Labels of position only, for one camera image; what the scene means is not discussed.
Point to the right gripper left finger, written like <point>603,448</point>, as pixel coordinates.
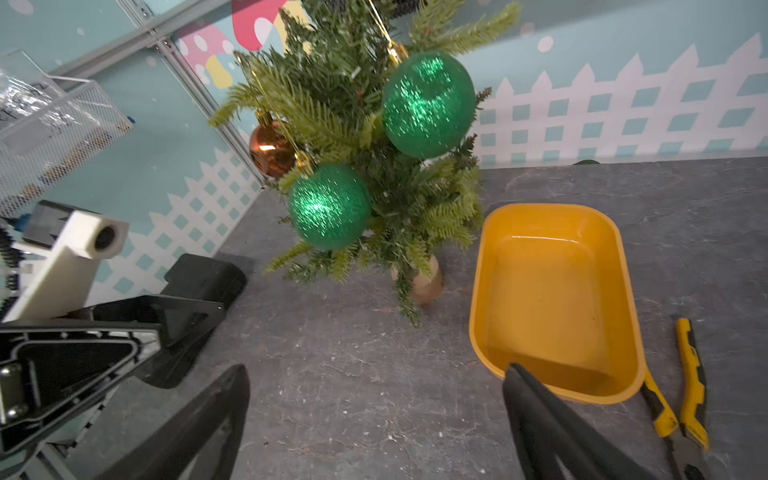
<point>201,440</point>

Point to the green glitter ball ornament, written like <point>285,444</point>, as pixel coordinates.
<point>429,105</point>

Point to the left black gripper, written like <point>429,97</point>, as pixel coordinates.
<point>50,375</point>

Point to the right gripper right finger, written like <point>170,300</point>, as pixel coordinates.
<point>552,440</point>

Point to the yellow plastic tray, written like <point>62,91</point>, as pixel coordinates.
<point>552,292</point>

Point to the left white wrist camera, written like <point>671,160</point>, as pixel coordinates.
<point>72,243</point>

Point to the clear plastic bag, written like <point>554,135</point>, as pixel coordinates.
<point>25,88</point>

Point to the small green christmas tree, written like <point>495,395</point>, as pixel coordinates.
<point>326,88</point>

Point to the copper shiny ball ornament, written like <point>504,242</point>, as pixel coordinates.
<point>270,151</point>

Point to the yellow black pliers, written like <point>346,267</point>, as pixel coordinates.
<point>684,432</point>

